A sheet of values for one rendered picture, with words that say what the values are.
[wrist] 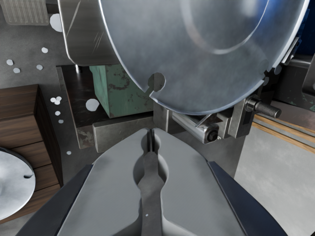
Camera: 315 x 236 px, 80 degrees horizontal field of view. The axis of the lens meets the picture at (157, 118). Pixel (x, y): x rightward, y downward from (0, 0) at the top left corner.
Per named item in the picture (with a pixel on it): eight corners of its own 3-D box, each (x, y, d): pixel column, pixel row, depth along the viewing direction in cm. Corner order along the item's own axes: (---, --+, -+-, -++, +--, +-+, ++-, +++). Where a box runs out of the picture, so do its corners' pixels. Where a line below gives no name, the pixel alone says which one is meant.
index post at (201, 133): (171, 120, 35) (205, 148, 27) (172, 105, 33) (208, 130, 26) (184, 117, 36) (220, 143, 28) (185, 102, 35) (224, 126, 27)
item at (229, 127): (212, 136, 42) (251, 163, 34) (227, 57, 35) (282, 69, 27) (232, 130, 45) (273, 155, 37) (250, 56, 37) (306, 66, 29)
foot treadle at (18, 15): (9, 24, 63) (6, 24, 59) (-1, -12, 59) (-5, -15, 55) (163, 27, 88) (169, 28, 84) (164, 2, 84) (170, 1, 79)
